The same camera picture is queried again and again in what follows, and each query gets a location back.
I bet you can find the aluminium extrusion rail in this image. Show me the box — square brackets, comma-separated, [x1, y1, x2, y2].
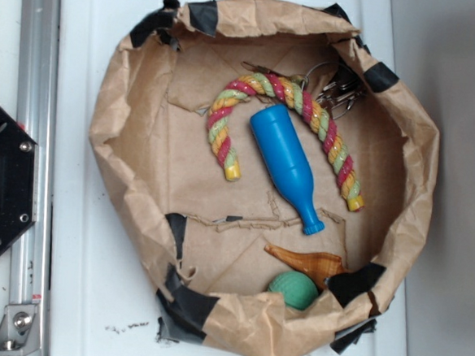
[8, 0, 61, 356]

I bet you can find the green dimpled ball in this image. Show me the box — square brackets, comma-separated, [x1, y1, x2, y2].
[268, 271, 319, 310]

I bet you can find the orange conch seashell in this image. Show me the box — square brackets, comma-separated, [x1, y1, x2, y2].
[264, 244, 350, 290]

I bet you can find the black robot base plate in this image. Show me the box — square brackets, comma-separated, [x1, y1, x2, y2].
[0, 107, 37, 257]

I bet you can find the metal key ring bunch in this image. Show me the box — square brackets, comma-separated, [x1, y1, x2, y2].
[296, 59, 368, 123]

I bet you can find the blue plastic bottle toy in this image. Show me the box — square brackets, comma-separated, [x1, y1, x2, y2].
[250, 104, 325, 235]

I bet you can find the brown paper bag bin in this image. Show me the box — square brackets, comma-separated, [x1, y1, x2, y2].
[89, 0, 439, 356]

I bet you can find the metal corner bracket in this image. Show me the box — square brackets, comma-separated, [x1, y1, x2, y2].
[0, 304, 40, 356]

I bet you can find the white tray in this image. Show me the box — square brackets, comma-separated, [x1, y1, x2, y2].
[50, 0, 407, 356]

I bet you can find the multicolored twisted rope toy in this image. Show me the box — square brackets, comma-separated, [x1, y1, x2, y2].
[207, 72, 364, 212]

